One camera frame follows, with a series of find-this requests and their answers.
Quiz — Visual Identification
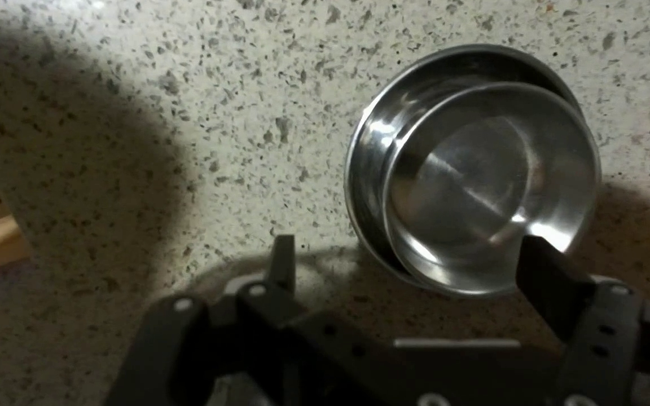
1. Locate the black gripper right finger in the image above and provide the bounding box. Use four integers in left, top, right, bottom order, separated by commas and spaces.
515, 235, 650, 406

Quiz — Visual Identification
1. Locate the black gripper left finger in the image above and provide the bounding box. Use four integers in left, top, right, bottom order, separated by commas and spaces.
102, 231, 328, 406

